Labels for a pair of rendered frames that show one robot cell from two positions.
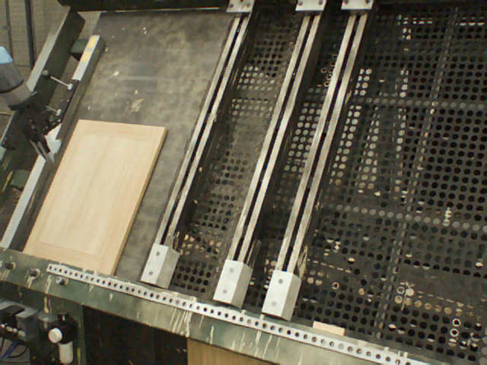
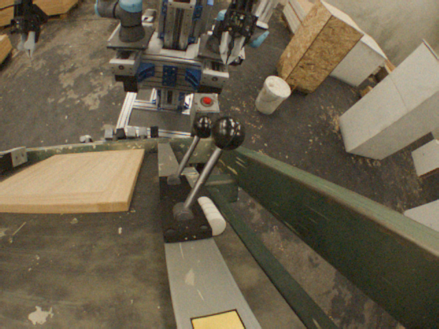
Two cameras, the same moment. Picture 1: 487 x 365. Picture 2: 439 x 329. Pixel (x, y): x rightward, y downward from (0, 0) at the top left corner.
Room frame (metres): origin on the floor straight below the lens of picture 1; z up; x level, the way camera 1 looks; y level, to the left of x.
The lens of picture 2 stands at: (2.54, 0.69, 1.71)
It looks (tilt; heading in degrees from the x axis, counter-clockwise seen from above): 64 degrees down; 109
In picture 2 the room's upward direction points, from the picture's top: 34 degrees clockwise
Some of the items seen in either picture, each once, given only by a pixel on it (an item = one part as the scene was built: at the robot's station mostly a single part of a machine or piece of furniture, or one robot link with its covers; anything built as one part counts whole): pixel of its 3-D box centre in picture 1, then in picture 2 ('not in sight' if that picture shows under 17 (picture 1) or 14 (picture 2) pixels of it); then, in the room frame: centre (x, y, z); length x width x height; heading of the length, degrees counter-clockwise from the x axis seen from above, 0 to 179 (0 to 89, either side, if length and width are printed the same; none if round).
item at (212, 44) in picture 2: not in sight; (221, 40); (1.90, 1.46, 1.09); 0.15 x 0.15 x 0.10
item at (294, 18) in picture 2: not in sight; (337, 36); (1.53, 5.54, 0.32); 2.45 x 1.06 x 0.65; 48
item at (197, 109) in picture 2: not in sight; (203, 112); (2.13, 1.22, 0.84); 0.12 x 0.12 x 0.18; 59
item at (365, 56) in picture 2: not in sight; (348, 53); (2.07, 4.66, 0.48); 1.00 x 0.64 x 0.95; 48
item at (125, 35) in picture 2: not in sight; (131, 28); (1.57, 1.09, 1.09); 0.15 x 0.15 x 0.10
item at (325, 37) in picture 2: not in sight; (313, 52); (1.92, 3.16, 0.63); 0.50 x 0.42 x 1.25; 50
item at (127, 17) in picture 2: not in sight; (129, 9); (1.56, 1.09, 1.20); 0.13 x 0.12 x 0.14; 35
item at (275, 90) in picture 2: not in sight; (274, 94); (2.02, 2.44, 0.24); 0.32 x 0.30 x 0.47; 48
